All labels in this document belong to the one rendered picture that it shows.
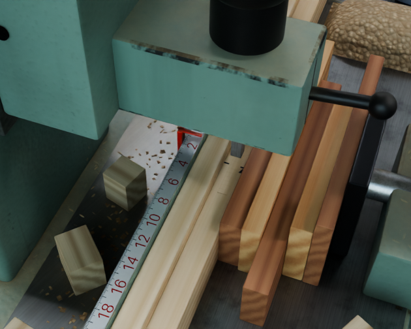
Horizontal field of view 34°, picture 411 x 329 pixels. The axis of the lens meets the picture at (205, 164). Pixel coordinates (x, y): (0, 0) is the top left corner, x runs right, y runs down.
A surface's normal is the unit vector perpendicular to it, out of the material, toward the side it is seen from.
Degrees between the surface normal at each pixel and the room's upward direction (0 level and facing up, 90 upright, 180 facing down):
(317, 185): 0
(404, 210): 0
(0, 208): 90
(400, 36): 41
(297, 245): 90
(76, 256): 0
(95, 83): 90
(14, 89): 90
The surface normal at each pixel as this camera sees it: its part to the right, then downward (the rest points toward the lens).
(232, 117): -0.35, 0.71
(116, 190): -0.60, 0.60
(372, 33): -0.25, -0.03
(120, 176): 0.01, -0.65
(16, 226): 0.94, 0.27
